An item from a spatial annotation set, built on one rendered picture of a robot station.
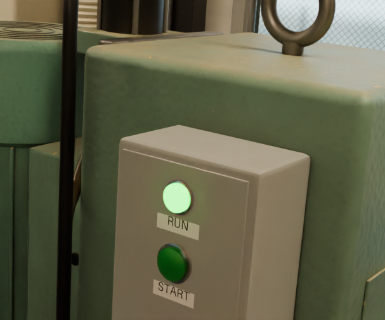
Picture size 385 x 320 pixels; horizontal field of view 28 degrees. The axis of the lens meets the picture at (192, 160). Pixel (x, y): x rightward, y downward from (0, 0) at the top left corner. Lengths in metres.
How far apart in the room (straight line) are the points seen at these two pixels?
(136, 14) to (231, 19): 1.47
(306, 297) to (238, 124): 0.11
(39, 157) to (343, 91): 0.30
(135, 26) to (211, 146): 0.21
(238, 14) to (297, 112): 1.67
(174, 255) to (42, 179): 0.25
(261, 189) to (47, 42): 0.33
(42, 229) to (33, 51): 0.15
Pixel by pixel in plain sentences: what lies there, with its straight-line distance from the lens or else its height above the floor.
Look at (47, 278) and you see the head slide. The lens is 0.70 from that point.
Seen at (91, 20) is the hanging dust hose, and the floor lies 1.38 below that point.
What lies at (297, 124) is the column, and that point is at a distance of 0.47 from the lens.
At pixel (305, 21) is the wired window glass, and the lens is 2.08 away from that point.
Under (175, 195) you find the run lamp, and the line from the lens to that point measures 0.44.
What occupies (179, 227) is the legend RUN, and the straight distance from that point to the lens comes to 0.45.
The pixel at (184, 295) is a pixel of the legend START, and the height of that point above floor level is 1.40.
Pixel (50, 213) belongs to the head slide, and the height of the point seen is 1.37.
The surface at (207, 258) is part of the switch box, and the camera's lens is 0.44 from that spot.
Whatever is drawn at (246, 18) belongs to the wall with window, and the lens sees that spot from 2.16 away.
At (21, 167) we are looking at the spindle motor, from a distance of 0.71.
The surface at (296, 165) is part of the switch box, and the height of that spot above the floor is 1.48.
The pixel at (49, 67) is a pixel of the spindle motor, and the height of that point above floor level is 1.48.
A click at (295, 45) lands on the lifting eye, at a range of 0.58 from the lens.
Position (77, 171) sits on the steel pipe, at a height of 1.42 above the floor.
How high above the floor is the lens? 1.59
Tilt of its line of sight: 15 degrees down
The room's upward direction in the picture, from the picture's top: 4 degrees clockwise
